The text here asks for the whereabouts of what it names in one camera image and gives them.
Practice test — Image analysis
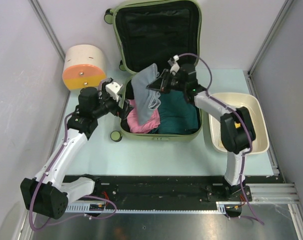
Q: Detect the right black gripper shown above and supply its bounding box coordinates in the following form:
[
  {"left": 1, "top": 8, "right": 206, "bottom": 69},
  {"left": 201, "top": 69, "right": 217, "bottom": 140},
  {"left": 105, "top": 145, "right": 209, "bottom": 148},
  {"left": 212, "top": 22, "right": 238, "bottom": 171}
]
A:
[{"left": 147, "top": 69, "right": 188, "bottom": 94}]

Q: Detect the green hard shell suitcase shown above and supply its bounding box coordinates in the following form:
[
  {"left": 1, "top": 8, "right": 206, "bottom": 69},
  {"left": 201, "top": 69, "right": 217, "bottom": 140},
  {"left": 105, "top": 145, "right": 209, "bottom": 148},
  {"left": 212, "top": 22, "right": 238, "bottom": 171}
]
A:
[{"left": 103, "top": 0, "right": 205, "bottom": 143}]

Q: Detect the yellow cloth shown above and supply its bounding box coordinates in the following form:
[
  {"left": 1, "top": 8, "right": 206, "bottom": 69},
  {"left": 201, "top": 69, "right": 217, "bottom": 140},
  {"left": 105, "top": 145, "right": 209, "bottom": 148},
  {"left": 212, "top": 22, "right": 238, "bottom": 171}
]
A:
[{"left": 217, "top": 121, "right": 242, "bottom": 148}]

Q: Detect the purple cable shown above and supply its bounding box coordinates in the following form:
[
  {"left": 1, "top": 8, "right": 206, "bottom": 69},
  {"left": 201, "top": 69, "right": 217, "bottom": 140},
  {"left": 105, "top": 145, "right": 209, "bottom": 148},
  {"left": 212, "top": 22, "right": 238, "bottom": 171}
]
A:
[
  {"left": 28, "top": 79, "right": 119, "bottom": 231},
  {"left": 175, "top": 52, "right": 265, "bottom": 225}
]

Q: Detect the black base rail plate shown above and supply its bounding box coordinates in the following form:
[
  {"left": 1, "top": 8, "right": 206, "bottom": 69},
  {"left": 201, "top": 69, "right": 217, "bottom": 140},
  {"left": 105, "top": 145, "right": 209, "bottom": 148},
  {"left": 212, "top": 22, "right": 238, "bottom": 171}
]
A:
[{"left": 92, "top": 175, "right": 284, "bottom": 211}]

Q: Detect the round cream drawer cabinet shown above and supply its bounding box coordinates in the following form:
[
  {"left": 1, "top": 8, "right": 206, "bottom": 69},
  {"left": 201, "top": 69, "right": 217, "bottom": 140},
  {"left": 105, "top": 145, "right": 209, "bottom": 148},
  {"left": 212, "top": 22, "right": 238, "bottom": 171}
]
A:
[{"left": 62, "top": 44, "right": 107, "bottom": 91}]

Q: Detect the pink cloth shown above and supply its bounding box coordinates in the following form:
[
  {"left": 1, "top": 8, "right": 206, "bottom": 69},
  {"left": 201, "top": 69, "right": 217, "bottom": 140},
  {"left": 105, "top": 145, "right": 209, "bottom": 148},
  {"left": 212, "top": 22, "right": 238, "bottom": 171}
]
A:
[{"left": 126, "top": 99, "right": 162, "bottom": 135}]

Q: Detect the grey slotted cable duct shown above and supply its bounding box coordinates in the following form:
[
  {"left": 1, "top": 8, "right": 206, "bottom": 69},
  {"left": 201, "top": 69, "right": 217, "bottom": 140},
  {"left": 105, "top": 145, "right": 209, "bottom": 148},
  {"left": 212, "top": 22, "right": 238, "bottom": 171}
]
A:
[{"left": 65, "top": 202, "right": 226, "bottom": 215}]

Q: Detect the white plastic tray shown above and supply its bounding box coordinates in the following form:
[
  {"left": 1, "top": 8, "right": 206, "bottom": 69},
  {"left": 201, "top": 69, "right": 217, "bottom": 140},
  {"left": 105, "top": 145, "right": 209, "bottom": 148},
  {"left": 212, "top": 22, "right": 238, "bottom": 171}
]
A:
[{"left": 208, "top": 92, "right": 270, "bottom": 155}]

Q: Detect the grey blue cloth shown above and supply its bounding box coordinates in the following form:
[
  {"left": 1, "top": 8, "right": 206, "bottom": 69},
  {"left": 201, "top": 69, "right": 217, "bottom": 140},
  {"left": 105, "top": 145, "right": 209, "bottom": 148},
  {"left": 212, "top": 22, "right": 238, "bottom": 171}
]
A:
[{"left": 131, "top": 63, "right": 161, "bottom": 125}]

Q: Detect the dark teal cloth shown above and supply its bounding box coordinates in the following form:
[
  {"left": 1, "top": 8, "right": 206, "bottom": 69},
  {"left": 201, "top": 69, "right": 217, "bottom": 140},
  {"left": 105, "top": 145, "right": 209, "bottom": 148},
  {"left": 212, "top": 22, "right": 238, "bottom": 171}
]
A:
[{"left": 157, "top": 90, "right": 199, "bottom": 135}]

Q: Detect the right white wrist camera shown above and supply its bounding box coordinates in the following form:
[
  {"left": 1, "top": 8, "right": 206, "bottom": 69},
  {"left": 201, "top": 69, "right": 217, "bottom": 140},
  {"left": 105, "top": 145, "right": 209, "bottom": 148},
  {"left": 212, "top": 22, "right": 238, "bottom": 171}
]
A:
[{"left": 167, "top": 55, "right": 180, "bottom": 75}]

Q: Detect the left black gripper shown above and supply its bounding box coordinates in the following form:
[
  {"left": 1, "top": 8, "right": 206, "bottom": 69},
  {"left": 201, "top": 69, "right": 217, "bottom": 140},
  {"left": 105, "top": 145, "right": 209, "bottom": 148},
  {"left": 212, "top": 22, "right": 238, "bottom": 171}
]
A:
[{"left": 92, "top": 82, "right": 134, "bottom": 120}]

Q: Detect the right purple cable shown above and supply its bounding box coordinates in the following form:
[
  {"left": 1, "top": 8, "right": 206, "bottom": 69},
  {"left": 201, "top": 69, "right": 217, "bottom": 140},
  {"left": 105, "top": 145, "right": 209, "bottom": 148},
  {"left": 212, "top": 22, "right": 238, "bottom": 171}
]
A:
[{"left": 175, "top": 52, "right": 265, "bottom": 225}]

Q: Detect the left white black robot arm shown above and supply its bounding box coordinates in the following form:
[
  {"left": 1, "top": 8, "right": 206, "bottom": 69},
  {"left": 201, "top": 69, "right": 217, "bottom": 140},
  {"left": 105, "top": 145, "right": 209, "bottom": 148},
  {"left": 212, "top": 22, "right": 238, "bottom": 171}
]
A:
[{"left": 20, "top": 82, "right": 132, "bottom": 220}]

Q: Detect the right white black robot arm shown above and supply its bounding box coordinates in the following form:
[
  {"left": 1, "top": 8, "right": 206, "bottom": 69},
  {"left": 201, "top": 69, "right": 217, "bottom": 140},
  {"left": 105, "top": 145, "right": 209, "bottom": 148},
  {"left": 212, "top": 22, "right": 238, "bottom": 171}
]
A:
[{"left": 147, "top": 64, "right": 256, "bottom": 201}]

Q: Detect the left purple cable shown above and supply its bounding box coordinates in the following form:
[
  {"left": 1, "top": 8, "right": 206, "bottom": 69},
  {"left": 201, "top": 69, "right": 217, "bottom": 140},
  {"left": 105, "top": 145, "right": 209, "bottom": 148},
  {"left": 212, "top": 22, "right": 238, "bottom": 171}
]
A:
[{"left": 28, "top": 79, "right": 119, "bottom": 231}]

